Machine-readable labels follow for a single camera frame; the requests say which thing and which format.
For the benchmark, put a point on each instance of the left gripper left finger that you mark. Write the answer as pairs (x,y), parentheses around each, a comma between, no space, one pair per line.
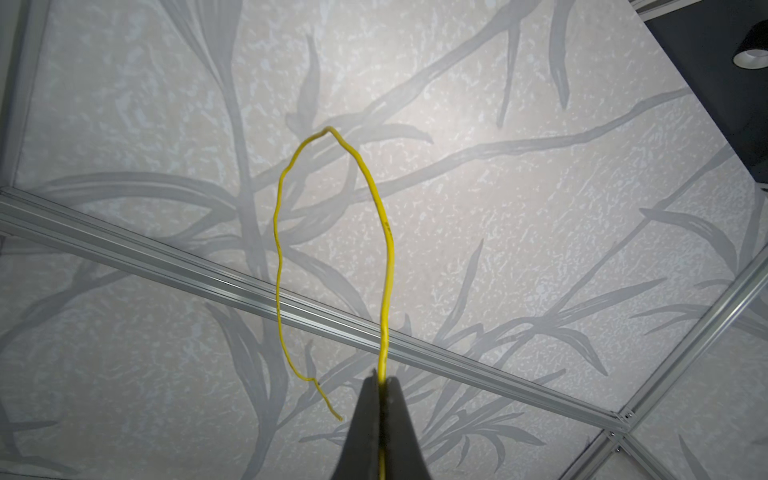
(359,458)

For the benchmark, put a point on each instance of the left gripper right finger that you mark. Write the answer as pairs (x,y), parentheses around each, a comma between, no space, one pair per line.
(401,455)

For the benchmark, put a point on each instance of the aluminium frame crossbar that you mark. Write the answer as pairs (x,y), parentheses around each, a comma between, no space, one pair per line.
(47,223)

